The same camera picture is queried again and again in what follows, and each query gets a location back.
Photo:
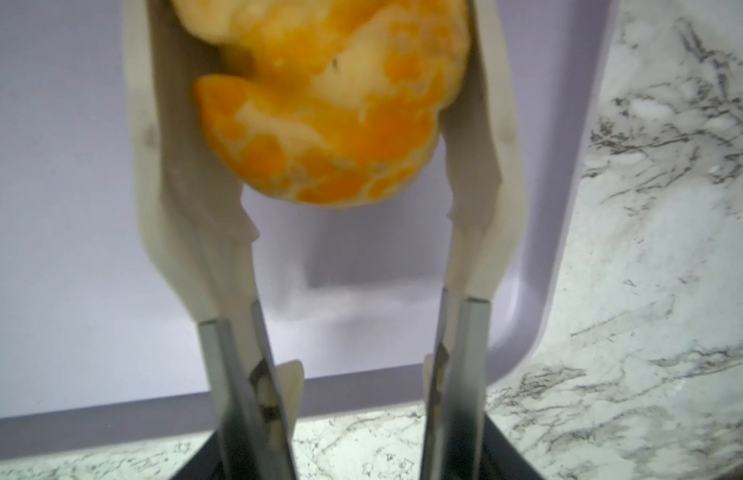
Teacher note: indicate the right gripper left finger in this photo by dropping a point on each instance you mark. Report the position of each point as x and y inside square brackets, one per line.
[205, 464]

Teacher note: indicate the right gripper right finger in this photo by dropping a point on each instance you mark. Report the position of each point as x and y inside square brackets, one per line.
[500, 460]

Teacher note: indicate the white and steel tongs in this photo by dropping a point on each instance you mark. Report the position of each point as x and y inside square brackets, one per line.
[199, 237]

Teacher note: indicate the round twisted fake bun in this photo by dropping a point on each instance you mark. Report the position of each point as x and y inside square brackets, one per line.
[335, 104]

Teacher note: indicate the lilac plastic tray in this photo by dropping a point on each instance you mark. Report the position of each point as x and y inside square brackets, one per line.
[96, 349]

